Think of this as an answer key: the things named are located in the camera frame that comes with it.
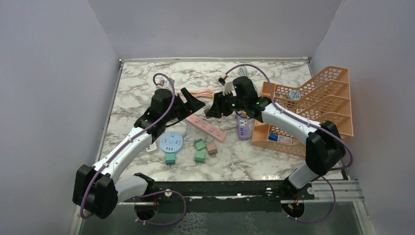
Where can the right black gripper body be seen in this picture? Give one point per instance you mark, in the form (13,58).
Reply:
(235,104)

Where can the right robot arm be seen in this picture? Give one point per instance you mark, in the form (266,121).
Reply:
(323,145)

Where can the green plug adapter upper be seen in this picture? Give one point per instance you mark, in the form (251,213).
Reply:
(199,144)

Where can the green plug adapter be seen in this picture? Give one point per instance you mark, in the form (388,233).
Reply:
(199,144)
(200,156)

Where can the green plug adapter lower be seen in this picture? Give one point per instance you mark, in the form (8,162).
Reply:
(200,156)

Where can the teal plug adapter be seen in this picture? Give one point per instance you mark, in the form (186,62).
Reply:
(170,158)

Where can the pink power strip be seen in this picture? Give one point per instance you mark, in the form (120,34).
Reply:
(206,127)

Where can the purple power strip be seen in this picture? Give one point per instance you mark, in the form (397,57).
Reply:
(243,129)

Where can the round blue power strip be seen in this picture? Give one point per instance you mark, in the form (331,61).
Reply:
(171,142)

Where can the blue small box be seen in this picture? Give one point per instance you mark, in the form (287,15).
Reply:
(273,137)

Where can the white power strip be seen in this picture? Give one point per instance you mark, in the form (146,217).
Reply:
(151,148)

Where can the round blue patterned disc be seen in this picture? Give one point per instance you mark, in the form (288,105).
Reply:
(294,95)

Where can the orange plastic file rack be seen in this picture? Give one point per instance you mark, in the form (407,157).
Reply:
(326,96)

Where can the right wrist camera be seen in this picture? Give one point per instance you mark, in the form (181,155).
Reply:
(228,88)

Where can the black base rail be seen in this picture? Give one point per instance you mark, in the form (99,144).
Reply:
(182,197)

